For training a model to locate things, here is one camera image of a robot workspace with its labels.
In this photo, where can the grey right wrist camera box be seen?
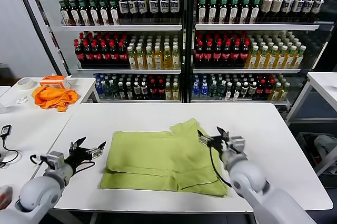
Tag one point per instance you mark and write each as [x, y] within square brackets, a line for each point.
[237, 143]

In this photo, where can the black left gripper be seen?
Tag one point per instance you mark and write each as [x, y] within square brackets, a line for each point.
[79, 156]

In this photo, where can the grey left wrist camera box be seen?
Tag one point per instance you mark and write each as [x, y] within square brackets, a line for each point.
[55, 159]

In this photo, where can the small dark bottle white cap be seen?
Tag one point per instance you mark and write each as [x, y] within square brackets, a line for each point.
[120, 92]
[252, 90]
[236, 92]
[143, 91]
[136, 91]
[113, 91]
[244, 91]
[128, 92]
[228, 92]

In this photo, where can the small blue water bottle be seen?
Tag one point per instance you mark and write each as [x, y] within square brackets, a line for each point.
[98, 91]
[204, 92]
[195, 92]

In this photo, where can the dark drink bottle beige label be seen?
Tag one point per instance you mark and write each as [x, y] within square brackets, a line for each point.
[276, 6]
[266, 6]

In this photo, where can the white side table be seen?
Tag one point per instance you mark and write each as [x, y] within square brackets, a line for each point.
[322, 80]
[86, 84]

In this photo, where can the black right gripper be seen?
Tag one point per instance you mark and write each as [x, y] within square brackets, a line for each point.
[221, 145]

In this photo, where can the dark drink bottle blue label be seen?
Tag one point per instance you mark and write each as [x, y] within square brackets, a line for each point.
[142, 8]
[174, 6]
[133, 8]
[317, 8]
[286, 6]
[123, 8]
[153, 7]
[307, 7]
[164, 7]
[296, 6]

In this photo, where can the glass drinks display cabinet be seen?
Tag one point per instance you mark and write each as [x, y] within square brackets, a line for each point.
[126, 27]

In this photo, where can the dark tea bottle green cap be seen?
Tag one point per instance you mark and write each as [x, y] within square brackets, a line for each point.
[202, 10]
[245, 10]
[224, 10]
[73, 13]
[93, 13]
[83, 13]
[255, 10]
[213, 10]
[103, 13]
[114, 13]
[63, 13]
[235, 10]

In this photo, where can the light green t-shirt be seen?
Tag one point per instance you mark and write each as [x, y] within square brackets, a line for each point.
[158, 155]

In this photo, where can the small white plastic piece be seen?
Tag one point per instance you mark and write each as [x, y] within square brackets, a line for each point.
[21, 100]

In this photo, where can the black power adapter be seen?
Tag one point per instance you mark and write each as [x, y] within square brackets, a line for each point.
[5, 131]

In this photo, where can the grey rounded device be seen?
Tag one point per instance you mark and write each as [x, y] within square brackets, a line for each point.
[5, 195]

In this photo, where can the small green tinted bottle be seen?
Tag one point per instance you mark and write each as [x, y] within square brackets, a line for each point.
[106, 91]
[221, 91]
[213, 91]

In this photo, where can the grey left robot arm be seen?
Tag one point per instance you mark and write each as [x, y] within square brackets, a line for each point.
[39, 193]

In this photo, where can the small cola bottle red cap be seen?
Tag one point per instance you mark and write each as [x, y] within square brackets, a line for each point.
[260, 91]
[160, 92]
[268, 90]
[153, 92]

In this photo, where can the masking tape roll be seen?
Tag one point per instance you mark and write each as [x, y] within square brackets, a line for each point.
[27, 88]

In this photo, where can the crumpled orange cloth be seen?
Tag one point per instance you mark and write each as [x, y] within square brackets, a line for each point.
[49, 98]

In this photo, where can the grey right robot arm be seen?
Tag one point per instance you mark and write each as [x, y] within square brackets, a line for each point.
[247, 179]

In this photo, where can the black storage crate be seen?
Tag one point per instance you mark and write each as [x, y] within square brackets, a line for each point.
[305, 146]

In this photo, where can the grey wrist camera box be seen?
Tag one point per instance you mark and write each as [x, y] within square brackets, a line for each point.
[55, 159]
[237, 143]

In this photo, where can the small yellow juice bottle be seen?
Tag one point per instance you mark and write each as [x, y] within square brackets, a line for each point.
[175, 93]
[284, 92]
[168, 93]
[276, 92]

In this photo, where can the grey cloth bundle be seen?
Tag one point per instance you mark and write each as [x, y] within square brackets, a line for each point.
[324, 145]

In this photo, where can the yellow juice bottle green label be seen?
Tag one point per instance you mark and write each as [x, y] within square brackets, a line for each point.
[149, 60]
[252, 59]
[289, 59]
[158, 60]
[271, 59]
[167, 60]
[141, 60]
[176, 60]
[262, 59]
[132, 60]
[280, 59]
[299, 59]

